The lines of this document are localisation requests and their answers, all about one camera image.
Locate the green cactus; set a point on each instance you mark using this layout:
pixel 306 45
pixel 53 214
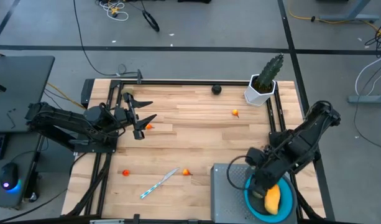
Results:
pixel 271 70

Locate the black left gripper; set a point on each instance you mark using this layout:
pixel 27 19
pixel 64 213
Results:
pixel 131 116

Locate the blue collapsible bowl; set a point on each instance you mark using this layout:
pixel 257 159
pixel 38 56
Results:
pixel 289 199

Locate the grey perforated metal riser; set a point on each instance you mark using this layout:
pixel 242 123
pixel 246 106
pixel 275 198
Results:
pixel 227 199

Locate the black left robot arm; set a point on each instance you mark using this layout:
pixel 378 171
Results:
pixel 62 119

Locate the wooden desk grey legs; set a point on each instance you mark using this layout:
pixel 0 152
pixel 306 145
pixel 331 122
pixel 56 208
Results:
pixel 348 17

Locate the small orange fruit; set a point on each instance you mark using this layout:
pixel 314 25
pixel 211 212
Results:
pixel 235 112
pixel 186 172
pixel 149 126

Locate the small red fruit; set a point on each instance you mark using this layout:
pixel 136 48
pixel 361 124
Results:
pixel 125 173

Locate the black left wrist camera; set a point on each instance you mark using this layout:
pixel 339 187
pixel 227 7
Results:
pixel 128 98

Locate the silver white flat bar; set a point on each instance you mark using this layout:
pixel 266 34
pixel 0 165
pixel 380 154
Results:
pixel 106 221

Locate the dark keyboard shelf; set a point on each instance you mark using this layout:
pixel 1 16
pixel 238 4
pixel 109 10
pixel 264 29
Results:
pixel 22 149

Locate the black aluminium frame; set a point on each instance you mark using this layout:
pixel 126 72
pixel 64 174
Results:
pixel 193 82

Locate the black round ball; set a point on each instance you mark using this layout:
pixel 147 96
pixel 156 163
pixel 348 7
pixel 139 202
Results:
pixel 216 89

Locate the white angular plant pot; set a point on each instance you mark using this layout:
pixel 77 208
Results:
pixel 255 96

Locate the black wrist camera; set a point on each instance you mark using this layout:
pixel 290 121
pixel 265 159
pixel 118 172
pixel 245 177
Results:
pixel 255 157
pixel 128 98

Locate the dark grey desk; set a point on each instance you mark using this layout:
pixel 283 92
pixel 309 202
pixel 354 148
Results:
pixel 22 93

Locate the yellow orange oblong fruit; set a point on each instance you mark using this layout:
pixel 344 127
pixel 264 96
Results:
pixel 272 200

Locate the small black bracket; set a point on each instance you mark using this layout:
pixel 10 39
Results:
pixel 136 216

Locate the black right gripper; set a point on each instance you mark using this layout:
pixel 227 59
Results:
pixel 264 182

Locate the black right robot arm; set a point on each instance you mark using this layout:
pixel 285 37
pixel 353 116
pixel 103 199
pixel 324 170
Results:
pixel 305 140

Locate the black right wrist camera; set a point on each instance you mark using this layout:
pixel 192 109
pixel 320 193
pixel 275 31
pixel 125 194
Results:
pixel 255 157

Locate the black computer mouse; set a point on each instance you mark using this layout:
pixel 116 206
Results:
pixel 9 174

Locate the grey desk foot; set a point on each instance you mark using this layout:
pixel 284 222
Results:
pixel 367 99

